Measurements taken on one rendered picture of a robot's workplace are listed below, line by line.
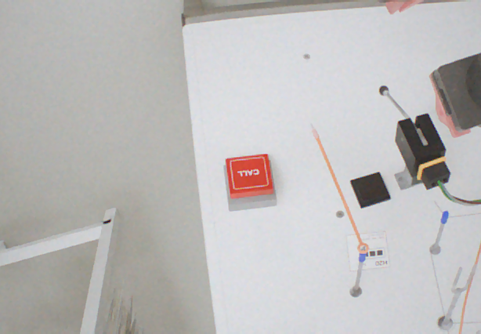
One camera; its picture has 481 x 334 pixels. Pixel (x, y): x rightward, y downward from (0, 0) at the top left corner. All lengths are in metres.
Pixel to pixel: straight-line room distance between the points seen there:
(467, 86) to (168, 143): 1.43
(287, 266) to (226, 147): 0.18
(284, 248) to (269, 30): 0.34
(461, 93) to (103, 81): 1.43
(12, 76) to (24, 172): 0.24
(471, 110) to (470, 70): 0.04
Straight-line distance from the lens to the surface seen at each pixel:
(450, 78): 0.85
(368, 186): 1.10
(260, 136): 1.15
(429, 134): 1.06
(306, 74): 1.21
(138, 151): 2.22
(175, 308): 2.35
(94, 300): 1.72
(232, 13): 1.29
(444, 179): 1.05
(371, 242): 1.08
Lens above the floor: 2.14
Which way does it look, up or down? 74 degrees down
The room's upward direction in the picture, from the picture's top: 167 degrees clockwise
